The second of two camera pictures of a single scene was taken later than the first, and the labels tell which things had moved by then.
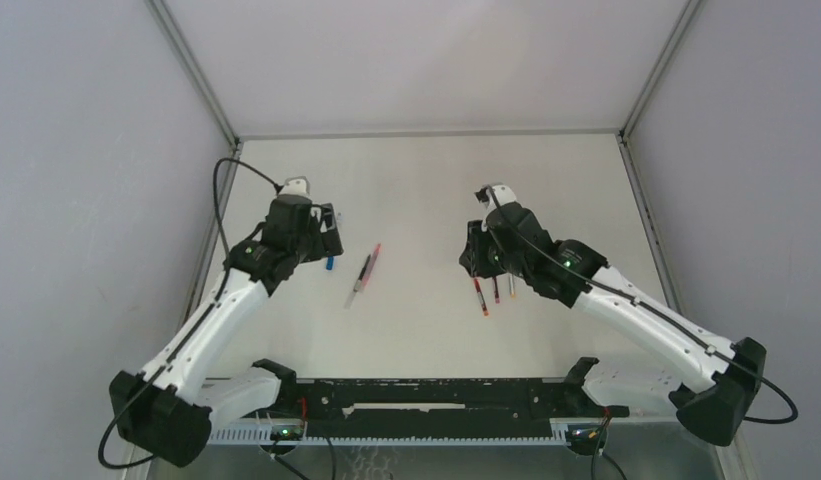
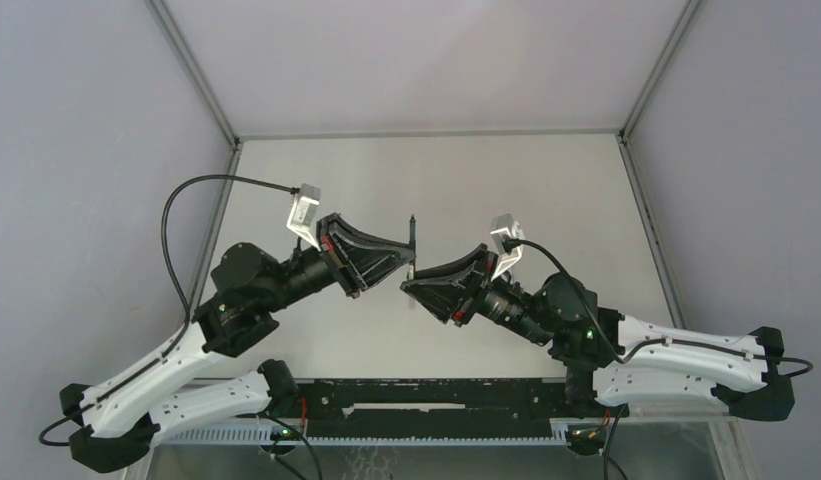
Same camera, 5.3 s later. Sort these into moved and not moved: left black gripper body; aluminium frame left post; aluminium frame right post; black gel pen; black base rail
Moved: black gel pen; left black gripper body
Not moved: black base rail; aluminium frame left post; aluminium frame right post
